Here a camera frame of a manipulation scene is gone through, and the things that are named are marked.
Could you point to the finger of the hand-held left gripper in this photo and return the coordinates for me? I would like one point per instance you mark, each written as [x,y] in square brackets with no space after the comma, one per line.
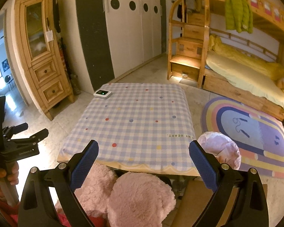
[19,126]
[40,133]

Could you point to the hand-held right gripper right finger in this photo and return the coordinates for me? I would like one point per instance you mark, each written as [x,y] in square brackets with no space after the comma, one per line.
[203,167]

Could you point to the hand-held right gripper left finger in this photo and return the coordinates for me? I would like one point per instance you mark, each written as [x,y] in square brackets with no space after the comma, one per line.
[85,167]

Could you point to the bin with pink liner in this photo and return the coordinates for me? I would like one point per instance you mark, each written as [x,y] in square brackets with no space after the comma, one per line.
[217,144]

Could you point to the person's left forearm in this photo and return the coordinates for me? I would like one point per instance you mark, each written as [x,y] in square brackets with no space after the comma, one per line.
[0,208]

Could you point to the person's left hand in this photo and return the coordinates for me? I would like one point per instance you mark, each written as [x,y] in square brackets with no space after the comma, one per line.
[14,173]

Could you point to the wooden glass-door cabinet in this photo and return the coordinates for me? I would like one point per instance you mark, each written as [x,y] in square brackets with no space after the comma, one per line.
[47,71]

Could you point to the checkered tablecloth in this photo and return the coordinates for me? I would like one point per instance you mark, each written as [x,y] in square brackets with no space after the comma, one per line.
[132,123]

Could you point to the rainbow oval rug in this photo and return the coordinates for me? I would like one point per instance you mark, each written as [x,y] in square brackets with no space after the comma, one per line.
[262,132]

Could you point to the white timer device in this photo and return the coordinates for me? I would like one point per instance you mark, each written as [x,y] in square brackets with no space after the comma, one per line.
[103,94]

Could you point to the white paper note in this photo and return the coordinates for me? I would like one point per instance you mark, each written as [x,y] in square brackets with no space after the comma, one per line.
[49,36]

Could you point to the pale yellow bed sheet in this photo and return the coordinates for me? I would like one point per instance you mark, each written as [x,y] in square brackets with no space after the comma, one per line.
[239,75]

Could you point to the yellow duvet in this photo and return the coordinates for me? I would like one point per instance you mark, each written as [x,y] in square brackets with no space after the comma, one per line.
[250,61]

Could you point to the wooden stair drawers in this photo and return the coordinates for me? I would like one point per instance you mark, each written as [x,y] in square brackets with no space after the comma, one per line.
[187,47]

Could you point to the white wardrobe with round holes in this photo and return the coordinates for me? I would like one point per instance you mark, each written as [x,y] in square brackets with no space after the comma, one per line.
[132,40]

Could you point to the green puffer jacket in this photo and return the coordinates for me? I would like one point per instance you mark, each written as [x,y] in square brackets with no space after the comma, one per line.
[237,9]

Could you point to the pile of clothes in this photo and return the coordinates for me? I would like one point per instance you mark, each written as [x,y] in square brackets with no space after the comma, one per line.
[189,0]

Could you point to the wooden bunk bed frame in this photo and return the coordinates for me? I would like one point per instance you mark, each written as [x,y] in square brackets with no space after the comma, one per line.
[227,85]

